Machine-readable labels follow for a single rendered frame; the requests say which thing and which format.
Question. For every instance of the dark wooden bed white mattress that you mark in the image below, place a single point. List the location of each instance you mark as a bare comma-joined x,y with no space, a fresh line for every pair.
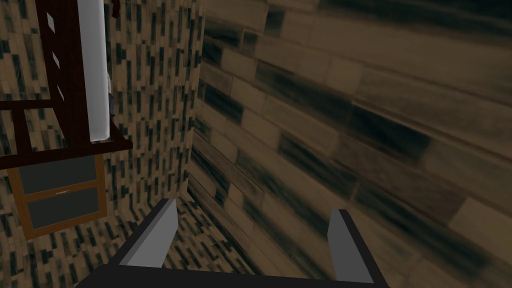
76,100

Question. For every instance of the brown framed window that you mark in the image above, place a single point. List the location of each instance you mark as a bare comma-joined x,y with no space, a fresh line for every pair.
60,194

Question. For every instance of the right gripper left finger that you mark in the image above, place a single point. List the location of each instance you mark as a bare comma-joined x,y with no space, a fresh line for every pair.
154,240

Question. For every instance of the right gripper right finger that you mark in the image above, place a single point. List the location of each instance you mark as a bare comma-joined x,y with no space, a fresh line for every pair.
348,250

